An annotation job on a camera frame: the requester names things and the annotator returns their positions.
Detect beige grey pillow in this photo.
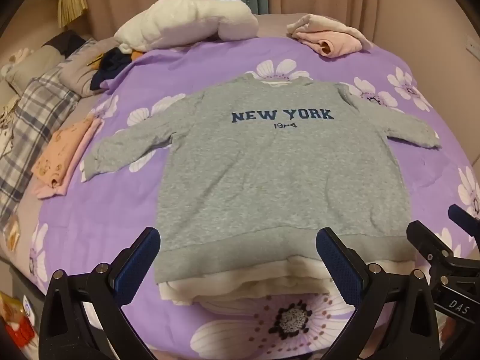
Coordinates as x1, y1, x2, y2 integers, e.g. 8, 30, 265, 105
4, 47, 62, 91

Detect pink folded garment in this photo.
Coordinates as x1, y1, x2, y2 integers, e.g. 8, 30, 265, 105
34, 120, 104, 199

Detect straw fringe hanging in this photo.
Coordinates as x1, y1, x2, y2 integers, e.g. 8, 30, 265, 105
57, 0, 89, 29

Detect grey printed sweatshirt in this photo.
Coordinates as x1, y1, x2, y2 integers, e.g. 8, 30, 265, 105
82, 74, 441, 307

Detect white printed pillow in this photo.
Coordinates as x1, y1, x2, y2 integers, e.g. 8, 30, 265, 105
0, 97, 23, 158

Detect navy garment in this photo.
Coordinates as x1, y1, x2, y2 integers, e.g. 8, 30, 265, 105
90, 47, 132, 92

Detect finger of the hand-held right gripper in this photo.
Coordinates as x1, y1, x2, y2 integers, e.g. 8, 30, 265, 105
407, 220, 457, 272
448, 204, 480, 242

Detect white fluffy blanket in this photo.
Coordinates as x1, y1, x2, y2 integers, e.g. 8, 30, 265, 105
113, 0, 259, 55

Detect orange printed folded garment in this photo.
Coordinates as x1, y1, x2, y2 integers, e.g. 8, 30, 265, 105
31, 118, 96, 189

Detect red yellow snack packets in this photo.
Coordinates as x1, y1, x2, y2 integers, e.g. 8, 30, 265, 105
0, 292, 38, 349

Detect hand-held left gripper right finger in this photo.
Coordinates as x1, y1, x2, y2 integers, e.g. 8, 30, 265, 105
316, 227, 440, 360

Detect grey plaid quilt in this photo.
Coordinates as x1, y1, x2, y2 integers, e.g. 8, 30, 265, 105
0, 67, 81, 226

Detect white wall socket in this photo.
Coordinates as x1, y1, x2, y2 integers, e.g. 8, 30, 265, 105
465, 35, 480, 62

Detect dark pillow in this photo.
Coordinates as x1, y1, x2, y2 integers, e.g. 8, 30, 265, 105
41, 30, 89, 59

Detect pink cream fleece garment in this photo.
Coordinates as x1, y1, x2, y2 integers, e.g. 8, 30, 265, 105
286, 14, 374, 59

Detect white plush toy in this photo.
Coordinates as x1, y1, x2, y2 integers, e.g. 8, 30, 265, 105
0, 47, 36, 81

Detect purple floral bed sheet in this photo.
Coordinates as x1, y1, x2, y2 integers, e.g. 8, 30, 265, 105
28, 35, 480, 360

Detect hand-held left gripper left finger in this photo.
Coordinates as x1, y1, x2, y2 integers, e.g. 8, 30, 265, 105
38, 227, 162, 360

